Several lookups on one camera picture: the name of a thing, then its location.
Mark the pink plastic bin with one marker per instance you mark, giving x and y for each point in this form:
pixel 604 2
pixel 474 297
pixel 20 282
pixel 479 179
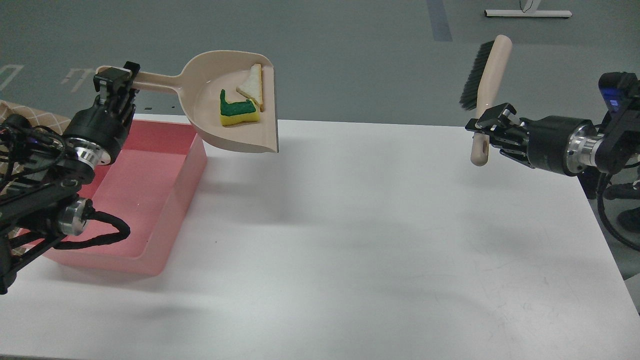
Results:
pixel 150 187

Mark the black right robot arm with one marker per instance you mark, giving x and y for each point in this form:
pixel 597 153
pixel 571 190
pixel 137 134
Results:
pixel 617 140

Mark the triangular white bread slice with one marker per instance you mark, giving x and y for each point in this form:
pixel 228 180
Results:
pixel 252 87

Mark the beige checkered cloth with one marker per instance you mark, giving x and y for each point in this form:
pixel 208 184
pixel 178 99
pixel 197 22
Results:
pixel 36 117

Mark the beige plastic dustpan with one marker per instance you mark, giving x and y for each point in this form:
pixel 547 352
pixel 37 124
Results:
pixel 228 96

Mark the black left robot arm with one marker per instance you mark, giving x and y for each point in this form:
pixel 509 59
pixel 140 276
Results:
pixel 41 208

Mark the beige hand brush black bristles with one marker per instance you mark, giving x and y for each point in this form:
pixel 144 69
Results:
pixel 481 88

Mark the white table leg base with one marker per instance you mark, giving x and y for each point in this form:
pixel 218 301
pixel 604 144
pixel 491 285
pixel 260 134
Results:
pixel 528 9

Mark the green and yellow sponge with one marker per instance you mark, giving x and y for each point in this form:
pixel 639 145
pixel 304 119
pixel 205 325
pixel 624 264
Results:
pixel 237 113

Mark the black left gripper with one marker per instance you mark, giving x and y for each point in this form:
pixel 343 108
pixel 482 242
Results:
pixel 107 122

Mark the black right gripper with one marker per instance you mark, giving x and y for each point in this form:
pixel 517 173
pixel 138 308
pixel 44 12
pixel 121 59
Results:
pixel 554 143

